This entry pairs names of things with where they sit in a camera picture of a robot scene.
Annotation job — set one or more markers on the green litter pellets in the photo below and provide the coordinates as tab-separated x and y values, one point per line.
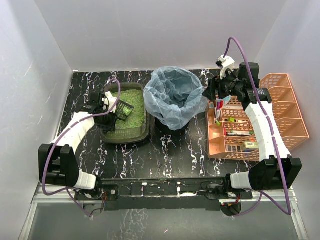
135	121

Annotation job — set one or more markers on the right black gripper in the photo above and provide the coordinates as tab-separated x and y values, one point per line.
213	86

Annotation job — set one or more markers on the blue plastic bag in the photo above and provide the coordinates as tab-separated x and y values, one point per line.
174	96

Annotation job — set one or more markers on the black litter scoop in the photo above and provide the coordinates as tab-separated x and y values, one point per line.
123	110

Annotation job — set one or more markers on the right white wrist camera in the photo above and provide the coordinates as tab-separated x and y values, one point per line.
225	63

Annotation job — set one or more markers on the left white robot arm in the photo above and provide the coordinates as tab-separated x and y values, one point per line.
57	161

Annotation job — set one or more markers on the dark green litter box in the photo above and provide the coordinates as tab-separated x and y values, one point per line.
144	130

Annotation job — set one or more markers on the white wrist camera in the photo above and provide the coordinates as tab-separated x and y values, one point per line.
225	63
109	102

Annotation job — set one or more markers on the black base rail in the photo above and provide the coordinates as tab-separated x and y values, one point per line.
211	194

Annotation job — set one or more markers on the orange file rack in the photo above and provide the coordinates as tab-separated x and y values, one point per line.
286	109

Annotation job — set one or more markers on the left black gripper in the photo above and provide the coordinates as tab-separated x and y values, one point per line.
107	122

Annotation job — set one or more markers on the orange desk organizer tray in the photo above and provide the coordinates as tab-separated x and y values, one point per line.
228	128

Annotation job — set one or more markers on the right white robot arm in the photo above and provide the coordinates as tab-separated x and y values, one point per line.
277	169

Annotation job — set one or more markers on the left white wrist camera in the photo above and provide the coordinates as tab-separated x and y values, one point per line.
109	102

